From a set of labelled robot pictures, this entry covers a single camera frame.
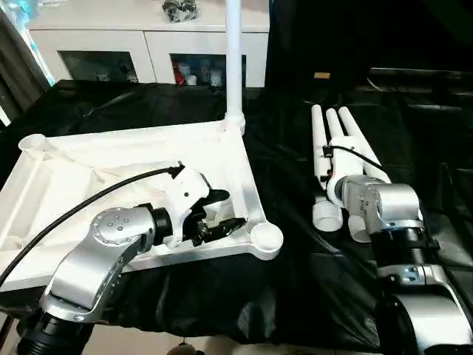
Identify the blue white package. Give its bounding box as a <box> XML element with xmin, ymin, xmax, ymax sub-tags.
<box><xmin>20</xmin><ymin>18</ymin><xmax>56</xmax><ymax>88</ymax></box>

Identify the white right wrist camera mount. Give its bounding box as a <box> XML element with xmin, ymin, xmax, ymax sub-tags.
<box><xmin>321</xmin><ymin>135</ymin><xmax>366</xmax><ymax>205</ymax></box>

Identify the clear bag on cabinet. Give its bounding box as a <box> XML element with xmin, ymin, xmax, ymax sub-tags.
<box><xmin>161</xmin><ymin>0</ymin><xmax>203</xmax><ymax>22</ymax></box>

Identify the white cabinet with glass doors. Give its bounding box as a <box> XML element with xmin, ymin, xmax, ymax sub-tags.
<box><xmin>26</xmin><ymin>0</ymin><xmax>271</xmax><ymax>89</ymax></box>

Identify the blue plastic item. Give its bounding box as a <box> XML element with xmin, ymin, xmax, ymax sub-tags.
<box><xmin>10</xmin><ymin>0</ymin><xmax>41</xmax><ymax>16</ymax></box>

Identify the white plastic table top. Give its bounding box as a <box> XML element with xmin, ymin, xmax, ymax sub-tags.
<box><xmin>0</xmin><ymin>110</ymin><xmax>285</xmax><ymax>294</ymax></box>

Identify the grey curtain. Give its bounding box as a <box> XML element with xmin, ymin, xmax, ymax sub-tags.
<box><xmin>0</xmin><ymin>5</ymin><xmax>51</xmax><ymax>125</ymax></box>

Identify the white plastic table leg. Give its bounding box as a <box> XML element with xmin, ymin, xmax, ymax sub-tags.
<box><xmin>310</xmin><ymin>104</ymin><xmax>344</xmax><ymax>233</ymax></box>
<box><xmin>222</xmin><ymin>0</ymin><xmax>248</xmax><ymax>137</ymax></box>
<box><xmin>337</xmin><ymin>106</ymin><xmax>392</xmax><ymax>185</ymax></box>
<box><xmin>324</xmin><ymin>108</ymin><xmax>372</xmax><ymax>244</ymax></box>

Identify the black mat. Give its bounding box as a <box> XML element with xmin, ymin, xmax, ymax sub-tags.
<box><xmin>0</xmin><ymin>79</ymin><xmax>473</xmax><ymax>352</ymax></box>

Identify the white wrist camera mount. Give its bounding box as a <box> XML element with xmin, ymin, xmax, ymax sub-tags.
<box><xmin>321</xmin><ymin>135</ymin><xmax>366</xmax><ymax>205</ymax></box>
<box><xmin>163</xmin><ymin>165</ymin><xmax>212</xmax><ymax>249</ymax></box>

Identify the black television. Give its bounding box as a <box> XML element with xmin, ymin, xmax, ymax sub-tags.
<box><xmin>367</xmin><ymin>0</ymin><xmax>473</xmax><ymax>93</ymax></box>

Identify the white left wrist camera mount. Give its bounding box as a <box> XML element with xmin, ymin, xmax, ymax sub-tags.
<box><xmin>163</xmin><ymin>165</ymin><xmax>212</xmax><ymax>249</ymax></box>

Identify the black box with beige label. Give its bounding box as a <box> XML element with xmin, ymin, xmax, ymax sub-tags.
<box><xmin>268</xmin><ymin>0</ymin><xmax>370</xmax><ymax>101</ymax></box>

